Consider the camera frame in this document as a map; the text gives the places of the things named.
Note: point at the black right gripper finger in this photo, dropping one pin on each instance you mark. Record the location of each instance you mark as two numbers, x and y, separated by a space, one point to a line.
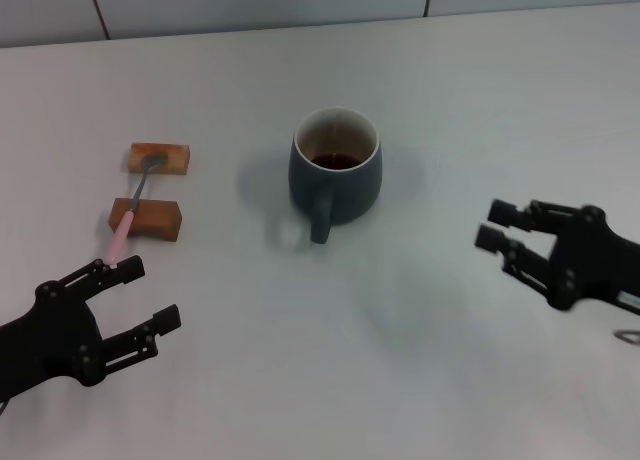
490 237
502 212

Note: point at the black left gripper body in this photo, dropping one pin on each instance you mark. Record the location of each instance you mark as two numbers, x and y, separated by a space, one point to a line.
52 330

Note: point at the dark arched wooden block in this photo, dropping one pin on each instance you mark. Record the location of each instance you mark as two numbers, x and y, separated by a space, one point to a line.
160 220

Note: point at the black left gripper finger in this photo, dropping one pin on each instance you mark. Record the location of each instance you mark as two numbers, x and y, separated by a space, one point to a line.
166 319
131 269

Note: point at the light wooden block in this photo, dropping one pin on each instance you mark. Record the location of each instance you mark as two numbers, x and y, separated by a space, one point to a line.
177 160

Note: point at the grey ceramic cup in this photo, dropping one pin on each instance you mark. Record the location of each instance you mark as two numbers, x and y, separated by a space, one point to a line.
350 190

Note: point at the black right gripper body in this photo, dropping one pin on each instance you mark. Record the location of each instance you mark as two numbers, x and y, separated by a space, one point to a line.
595 260

